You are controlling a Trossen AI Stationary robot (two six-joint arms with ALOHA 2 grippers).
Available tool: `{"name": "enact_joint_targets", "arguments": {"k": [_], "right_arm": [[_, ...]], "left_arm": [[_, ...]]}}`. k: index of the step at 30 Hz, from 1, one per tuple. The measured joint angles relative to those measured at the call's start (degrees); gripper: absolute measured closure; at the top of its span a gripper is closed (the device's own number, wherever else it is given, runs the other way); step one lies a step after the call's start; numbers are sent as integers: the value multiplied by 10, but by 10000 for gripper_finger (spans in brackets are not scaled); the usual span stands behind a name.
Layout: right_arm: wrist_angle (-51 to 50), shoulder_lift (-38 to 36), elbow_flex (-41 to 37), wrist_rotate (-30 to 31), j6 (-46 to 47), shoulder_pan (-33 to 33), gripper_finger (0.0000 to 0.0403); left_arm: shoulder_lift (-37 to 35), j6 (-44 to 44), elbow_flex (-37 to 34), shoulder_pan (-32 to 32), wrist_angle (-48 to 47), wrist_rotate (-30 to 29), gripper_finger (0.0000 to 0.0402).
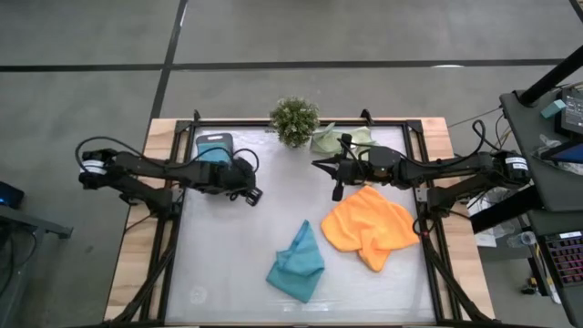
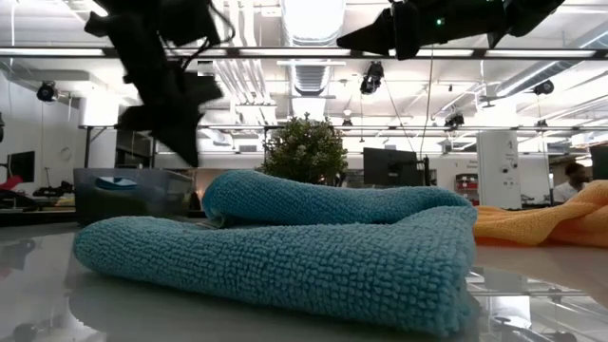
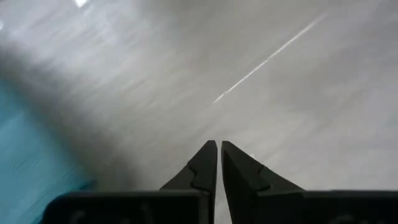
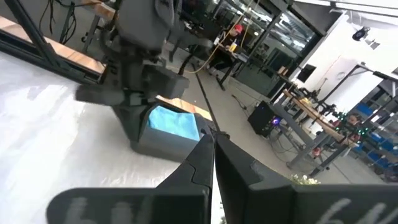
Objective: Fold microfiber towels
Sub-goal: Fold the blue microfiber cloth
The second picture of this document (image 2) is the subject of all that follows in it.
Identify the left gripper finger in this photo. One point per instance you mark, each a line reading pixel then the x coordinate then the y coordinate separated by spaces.
pixel 176 114

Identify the black computer monitor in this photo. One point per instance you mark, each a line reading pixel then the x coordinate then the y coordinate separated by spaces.
pixel 392 166
pixel 599 161

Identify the orange microfiber towel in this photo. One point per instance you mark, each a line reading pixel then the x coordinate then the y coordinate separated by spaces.
pixel 546 223

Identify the small artificial potted plant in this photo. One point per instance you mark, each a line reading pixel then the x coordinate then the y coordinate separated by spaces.
pixel 304 152

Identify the silver ceiling air duct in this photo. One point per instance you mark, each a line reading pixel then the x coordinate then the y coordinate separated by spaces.
pixel 311 19

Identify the black ceiling spotlight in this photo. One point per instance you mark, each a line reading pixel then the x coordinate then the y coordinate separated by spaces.
pixel 372 78
pixel 47 91
pixel 454 120
pixel 544 87

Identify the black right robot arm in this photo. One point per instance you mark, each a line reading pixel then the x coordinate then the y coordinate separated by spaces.
pixel 532 14

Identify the white pillar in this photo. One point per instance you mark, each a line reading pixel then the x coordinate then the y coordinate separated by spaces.
pixel 499 166

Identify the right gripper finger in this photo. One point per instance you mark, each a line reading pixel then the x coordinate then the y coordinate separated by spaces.
pixel 375 38

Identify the person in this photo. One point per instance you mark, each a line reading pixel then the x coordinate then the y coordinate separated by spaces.
pixel 572 183

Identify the black wall screen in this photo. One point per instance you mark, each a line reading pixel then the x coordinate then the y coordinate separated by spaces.
pixel 21 166

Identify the black overhead frame rail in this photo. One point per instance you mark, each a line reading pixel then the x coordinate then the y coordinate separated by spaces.
pixel 285 52

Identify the red parts shelf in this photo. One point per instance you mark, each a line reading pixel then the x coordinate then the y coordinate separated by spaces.
pixel 467 190

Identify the grey plastic bin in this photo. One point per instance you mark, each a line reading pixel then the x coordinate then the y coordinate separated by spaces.
pixel 142 199

